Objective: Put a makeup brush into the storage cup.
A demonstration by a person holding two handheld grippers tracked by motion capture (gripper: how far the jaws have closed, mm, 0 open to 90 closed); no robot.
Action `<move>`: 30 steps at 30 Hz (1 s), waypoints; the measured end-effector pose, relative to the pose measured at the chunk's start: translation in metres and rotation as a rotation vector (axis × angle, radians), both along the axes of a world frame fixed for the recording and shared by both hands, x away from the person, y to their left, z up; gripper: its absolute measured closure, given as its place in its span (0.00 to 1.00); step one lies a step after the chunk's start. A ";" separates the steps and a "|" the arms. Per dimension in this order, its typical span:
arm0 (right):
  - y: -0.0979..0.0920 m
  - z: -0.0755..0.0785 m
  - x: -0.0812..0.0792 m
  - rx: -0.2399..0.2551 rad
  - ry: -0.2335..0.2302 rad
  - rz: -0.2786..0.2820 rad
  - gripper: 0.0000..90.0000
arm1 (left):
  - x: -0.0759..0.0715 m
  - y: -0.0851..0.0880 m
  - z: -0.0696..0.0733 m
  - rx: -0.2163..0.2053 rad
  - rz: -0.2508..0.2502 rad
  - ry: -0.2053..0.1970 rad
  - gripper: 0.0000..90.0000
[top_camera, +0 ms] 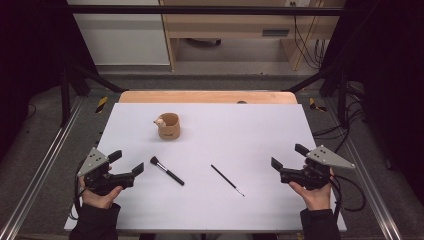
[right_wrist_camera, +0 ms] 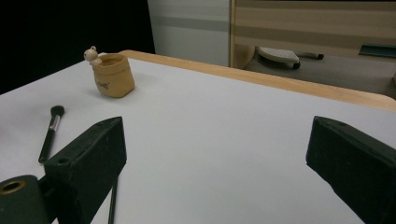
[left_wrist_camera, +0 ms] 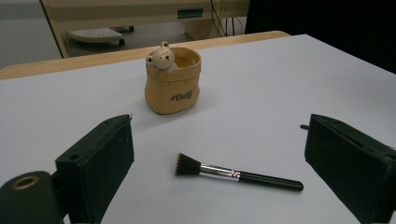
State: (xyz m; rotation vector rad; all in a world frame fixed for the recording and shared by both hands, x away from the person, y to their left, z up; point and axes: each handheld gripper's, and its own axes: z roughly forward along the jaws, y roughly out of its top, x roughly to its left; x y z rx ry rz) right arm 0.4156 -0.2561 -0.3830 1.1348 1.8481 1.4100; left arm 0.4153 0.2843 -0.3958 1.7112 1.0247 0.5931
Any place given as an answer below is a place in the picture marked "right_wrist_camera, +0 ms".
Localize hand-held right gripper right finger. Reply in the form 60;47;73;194
305;116;396;224

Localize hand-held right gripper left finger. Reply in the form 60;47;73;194
43;116;127;224

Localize thin black stick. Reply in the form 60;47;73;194
107;177;120;224

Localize tan bear pen holder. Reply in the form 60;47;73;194
83;46;135;99

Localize dark green tray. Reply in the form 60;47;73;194
358;44;396;59

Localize black curtain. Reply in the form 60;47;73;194
0;0;156;96

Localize white wheeled footrest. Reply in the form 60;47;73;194
257;46;325;70

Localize striped wooden cabinet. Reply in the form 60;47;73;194
230;0;396;70

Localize white partition panel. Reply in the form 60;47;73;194
147;0;232;68

